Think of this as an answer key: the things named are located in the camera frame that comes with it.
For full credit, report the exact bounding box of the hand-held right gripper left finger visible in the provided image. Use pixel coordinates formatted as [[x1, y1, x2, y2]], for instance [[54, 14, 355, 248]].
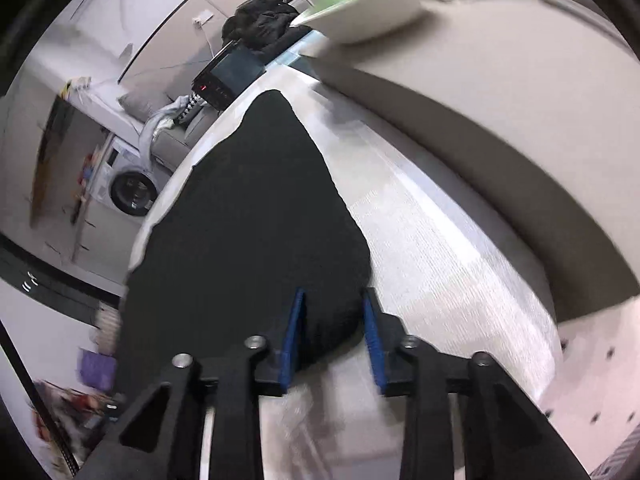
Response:
[[80, 287, 307, 480]]

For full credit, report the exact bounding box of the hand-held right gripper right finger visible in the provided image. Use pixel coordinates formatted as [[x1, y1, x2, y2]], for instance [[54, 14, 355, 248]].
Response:
[[361, 287, 593, 480]]

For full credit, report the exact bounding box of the black knit sweater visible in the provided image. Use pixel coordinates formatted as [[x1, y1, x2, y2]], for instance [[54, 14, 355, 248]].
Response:
[[117, 89, 372, 401]]

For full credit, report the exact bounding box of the pile of dark clothes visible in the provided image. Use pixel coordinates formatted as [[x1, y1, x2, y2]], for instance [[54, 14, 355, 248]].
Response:
[[221, 0, 313, 53]]

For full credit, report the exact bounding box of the white checked table cloth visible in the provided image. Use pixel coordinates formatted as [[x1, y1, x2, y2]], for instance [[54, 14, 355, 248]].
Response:
[[127, 62, 563, 480]]

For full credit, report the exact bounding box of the purple bag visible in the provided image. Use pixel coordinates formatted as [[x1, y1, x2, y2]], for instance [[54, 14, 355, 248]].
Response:
[[77, 350, 118, 391]]

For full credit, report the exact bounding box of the white washing machine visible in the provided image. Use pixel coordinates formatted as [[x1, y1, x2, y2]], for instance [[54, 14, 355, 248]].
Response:
[[92, 135, 168, 218]]

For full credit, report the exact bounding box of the beige sofa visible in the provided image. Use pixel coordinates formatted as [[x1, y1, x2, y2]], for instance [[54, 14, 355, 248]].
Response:
[[150, 95, 226, 171]]

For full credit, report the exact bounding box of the white perforated board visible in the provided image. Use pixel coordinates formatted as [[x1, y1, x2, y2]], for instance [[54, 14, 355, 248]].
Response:
[[540, 305, 640, 471]]

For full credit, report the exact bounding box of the white crumpled cloth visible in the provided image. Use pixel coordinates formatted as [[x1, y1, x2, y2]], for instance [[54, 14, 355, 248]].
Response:
[[137, 94, 193, 161]]

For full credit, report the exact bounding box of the black device with red display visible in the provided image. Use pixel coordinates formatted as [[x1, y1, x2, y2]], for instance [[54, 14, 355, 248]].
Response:
[[192, 44, 266, 108]]

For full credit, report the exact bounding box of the grey pillow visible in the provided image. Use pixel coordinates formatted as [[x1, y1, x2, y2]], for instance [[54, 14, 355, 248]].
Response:
[[117, 91, 173, 121]]

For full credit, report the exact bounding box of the light blue cloth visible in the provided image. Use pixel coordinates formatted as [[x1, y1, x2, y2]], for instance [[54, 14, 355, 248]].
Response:
[[272, 30, 321, 68]]

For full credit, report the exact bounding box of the white bowl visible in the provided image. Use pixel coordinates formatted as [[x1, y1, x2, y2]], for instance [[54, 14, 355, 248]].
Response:
[[290, 0, 423, 45]]

